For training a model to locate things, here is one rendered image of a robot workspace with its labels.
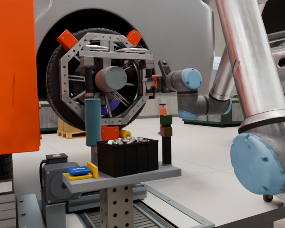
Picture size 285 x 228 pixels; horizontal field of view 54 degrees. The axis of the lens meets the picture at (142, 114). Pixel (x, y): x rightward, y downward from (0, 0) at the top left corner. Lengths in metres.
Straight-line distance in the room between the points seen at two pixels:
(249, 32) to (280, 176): 0.37
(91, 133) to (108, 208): 0.57
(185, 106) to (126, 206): 0.48
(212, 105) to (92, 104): 0.64
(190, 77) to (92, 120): 0.60
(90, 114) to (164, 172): 0.61
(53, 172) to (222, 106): 0.85
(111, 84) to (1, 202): 0.77
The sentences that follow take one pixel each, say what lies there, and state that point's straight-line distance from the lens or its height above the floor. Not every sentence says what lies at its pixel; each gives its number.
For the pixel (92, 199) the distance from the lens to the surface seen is 1.78.
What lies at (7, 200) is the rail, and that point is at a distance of 1.38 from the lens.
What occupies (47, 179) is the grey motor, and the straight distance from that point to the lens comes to 1.45.
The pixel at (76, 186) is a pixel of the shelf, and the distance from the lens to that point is 0.99.
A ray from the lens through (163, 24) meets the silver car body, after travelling 2.10.
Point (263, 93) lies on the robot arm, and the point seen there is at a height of 0.73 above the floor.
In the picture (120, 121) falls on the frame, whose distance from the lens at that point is 1.73.
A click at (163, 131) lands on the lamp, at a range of 1.16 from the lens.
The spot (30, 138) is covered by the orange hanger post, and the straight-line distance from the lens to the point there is 1.25.
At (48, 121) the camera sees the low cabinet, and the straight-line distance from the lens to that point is 7.01.
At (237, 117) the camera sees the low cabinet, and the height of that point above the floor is 0.25.
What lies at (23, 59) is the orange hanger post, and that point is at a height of 0.89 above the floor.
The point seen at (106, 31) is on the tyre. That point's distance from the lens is 1.84.
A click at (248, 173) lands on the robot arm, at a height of 0.54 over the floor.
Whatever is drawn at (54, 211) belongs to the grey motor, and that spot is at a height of 0.18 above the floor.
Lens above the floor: 0.72
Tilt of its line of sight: 2 degrees down
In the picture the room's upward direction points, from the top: 1 degrees counter-clockwise
